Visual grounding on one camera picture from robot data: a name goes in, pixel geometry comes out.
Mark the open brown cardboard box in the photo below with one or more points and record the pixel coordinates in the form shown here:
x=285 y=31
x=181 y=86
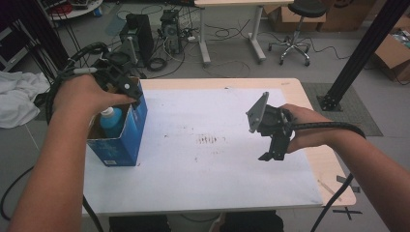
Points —
x=391 y=54

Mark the large brown cardboard box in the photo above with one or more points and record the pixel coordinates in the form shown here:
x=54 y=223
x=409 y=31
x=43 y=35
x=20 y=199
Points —
x=348 y=16

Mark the white-legged desk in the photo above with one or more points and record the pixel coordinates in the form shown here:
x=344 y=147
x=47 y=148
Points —
x=204 y=35

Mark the person's right leg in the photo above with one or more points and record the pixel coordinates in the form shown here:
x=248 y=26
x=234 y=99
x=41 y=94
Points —
x=253 y=222

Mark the grey floor mat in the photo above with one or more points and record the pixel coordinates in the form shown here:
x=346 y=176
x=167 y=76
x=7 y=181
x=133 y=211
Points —
x=357 y=112

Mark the black metal stand beam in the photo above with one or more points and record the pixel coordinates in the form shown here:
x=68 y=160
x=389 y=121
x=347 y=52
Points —
x=361 y=54

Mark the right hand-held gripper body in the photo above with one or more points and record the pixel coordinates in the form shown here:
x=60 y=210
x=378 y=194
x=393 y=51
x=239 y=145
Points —
x=274 y=124

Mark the person's left leg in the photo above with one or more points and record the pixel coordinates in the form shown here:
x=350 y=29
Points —
x=138 y=224

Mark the person's leg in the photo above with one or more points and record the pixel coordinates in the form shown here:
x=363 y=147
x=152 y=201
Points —
x=253 y=222
x=138 y=224

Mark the round white table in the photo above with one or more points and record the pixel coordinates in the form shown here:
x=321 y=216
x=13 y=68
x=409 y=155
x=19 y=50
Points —
x=77 y=11

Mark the small black computer tower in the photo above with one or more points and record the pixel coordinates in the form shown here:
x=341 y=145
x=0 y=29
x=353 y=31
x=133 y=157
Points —
x=171 y=30

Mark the person's right hand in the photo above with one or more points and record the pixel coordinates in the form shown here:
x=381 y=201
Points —
x=311 y=132

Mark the light wooden table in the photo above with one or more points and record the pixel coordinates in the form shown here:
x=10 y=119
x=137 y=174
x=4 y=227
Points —
x=322 y=161

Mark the black swivel stool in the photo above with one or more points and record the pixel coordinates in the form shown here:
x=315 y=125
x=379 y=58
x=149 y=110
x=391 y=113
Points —
x=301 y=19

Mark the brown cardboard box under desk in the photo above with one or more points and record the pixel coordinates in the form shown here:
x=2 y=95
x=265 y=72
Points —
x=286 y=21

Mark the blue cardboard box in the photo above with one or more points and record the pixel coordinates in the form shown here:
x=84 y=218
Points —
x=129 y=141

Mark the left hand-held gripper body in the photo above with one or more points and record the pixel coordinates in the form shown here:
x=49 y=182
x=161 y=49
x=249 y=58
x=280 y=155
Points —
x=116 y=75

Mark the person's left hand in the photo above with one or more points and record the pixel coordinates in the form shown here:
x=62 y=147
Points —
x=80 y=98

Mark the white table mat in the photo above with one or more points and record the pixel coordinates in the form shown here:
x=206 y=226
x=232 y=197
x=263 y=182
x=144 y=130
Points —
x=206 y=180

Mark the white cloth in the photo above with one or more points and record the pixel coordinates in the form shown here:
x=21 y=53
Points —
x=19 y=96

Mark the large black computer tower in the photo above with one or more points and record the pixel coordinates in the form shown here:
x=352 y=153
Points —
x=143 y=35

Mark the blue bottle with white cap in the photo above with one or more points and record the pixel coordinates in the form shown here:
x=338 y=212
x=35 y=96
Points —
x=112 y=124

